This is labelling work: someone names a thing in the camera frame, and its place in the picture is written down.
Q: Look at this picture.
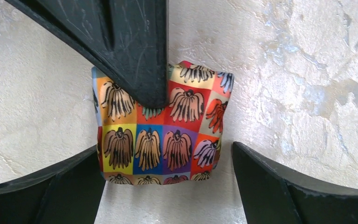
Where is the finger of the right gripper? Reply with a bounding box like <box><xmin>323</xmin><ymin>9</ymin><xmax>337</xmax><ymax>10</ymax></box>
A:
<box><xmin>9</xmin><ymin>0</ymin><xmax>168</xmax><ymax>108</ymax></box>

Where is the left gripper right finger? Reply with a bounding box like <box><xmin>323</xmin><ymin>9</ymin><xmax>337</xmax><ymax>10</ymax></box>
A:
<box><xmin>232</xmin><ymin>141</ymin><xmax>358</xmax><ymax>224</ymax></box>

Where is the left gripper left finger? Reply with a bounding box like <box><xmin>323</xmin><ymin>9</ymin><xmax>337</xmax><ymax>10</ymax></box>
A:
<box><xmin>0</xmin><ymin>146</ymin><xmax>105</xmax><ymax>224</ymax></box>

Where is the colourful patterned tie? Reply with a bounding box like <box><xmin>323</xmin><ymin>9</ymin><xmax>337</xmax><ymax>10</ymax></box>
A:
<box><xmin>91</xmin><ymin>61</ymin><xmax>234</xmax><ymax>185</ymax></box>

